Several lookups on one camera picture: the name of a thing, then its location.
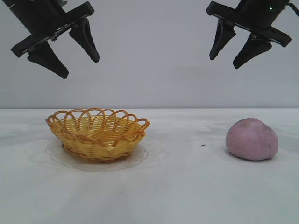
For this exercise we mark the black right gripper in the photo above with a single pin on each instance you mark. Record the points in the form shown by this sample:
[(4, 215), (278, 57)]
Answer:
[(257, 16)]

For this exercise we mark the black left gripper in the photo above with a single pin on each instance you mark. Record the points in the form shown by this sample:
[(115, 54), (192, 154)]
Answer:
[(46, 18)]

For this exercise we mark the pink round plush ball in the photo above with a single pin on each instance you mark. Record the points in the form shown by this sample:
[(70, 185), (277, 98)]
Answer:
[(252, 140)]

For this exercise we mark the yellow woven wicker basket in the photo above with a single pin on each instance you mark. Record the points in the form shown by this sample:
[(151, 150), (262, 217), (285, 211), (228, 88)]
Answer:
[(102, 149)]

